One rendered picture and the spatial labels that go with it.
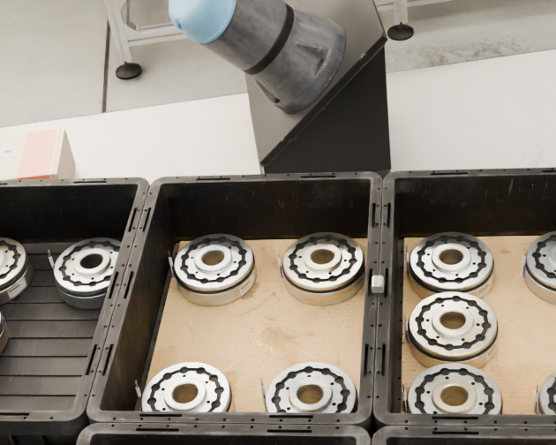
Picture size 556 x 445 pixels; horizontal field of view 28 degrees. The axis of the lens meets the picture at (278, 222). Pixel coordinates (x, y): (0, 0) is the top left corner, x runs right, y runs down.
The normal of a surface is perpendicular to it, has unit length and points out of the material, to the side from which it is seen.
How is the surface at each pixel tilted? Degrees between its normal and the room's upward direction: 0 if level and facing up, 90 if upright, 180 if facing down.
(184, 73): 0
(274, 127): 44
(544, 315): 0
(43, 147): 0
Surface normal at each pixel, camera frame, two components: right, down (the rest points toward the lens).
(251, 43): 0.15, 0.62
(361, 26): -0.76, -0.43
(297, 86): -0.17, 0.54
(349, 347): -0.11, -0.74
